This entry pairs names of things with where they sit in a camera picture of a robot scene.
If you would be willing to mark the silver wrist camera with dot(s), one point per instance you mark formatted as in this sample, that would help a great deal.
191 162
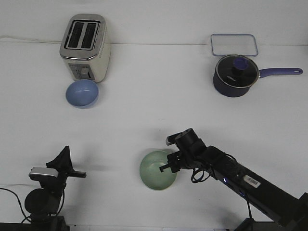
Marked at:
173 139
38 173

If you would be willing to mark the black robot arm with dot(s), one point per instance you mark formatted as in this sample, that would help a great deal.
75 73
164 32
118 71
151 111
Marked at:
286 212
45 203

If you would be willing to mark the blue bowl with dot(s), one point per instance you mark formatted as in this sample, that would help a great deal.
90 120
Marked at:
82 93

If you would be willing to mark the cream and chrome toaster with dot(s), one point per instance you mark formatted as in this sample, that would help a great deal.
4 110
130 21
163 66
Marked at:
86 48

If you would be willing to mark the dark blue saucepan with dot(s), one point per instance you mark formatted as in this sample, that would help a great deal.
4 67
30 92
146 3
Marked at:
233 91

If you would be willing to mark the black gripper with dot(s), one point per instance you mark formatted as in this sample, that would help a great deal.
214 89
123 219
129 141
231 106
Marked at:
189 148
63 164

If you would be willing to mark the green bowl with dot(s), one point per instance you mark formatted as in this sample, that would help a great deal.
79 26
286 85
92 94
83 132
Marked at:
150 173

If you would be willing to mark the glass pot lid blue knob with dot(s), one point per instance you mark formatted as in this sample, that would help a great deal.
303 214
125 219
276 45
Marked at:
237 71

